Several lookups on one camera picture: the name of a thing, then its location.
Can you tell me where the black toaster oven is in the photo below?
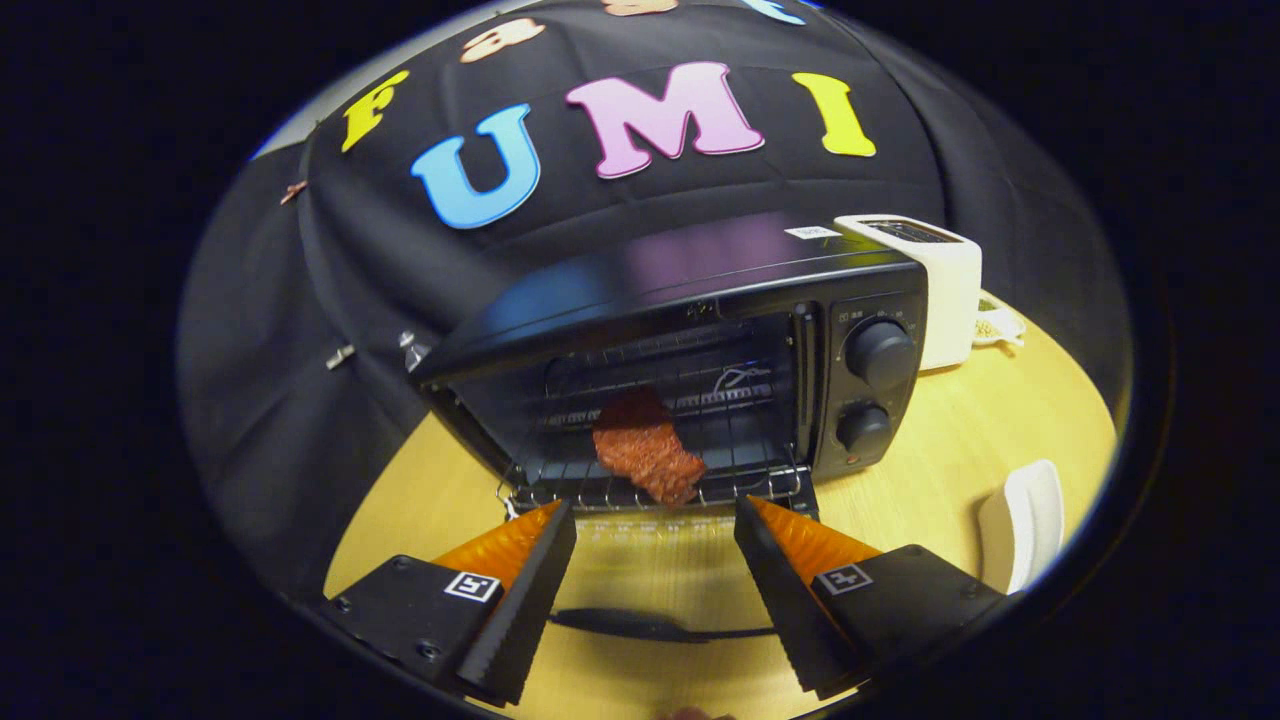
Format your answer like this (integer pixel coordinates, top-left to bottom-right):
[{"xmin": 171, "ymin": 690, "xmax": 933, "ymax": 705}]
[{"xmin": 408, "ymin": 210, "xmax": 929, "ymax": 646}]

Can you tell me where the red meat slice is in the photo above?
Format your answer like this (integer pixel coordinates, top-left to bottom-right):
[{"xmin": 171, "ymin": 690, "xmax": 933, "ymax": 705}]
[{"xmin": 592, "ymin": 388, "xmax": 707, "ymax": 507}]

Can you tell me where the white plate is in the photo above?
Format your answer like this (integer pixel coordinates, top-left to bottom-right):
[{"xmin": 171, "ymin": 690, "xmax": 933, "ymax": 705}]
[{"xmin": 978, "ymin": 460, "xmax": 1066, "ymax": 596}]

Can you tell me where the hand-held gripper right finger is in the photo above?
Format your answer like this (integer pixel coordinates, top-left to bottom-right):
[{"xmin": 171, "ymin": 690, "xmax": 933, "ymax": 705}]
[{"xmin": 733, "ymin": 494, "xmax": 1011, "ymax": 701}]

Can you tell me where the white pop-up toaster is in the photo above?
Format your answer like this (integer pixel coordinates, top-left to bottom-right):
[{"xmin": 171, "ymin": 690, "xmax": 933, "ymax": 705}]
[{"xmin": 835, "ymin": 214, "xmax": 983, "ymax": 373}]

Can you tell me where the small white divided dish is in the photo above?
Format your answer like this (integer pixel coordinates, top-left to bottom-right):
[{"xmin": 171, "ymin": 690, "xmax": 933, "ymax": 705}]
[{"xmin": 972, "ymin": 295, "xmax": 1027, "ymax": 349}]

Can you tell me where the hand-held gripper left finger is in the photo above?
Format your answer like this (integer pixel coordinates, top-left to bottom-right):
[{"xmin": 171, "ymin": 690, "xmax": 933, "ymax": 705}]
[{"xmin": 320, "ymin": 498, "xmax": 579, "ymax": 708}]

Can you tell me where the wire oven rack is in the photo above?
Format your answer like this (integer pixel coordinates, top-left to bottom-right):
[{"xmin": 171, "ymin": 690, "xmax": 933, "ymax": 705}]
[{"xmin": 497, "ymin": 440, "xmax": 806, "ymax": 514}]

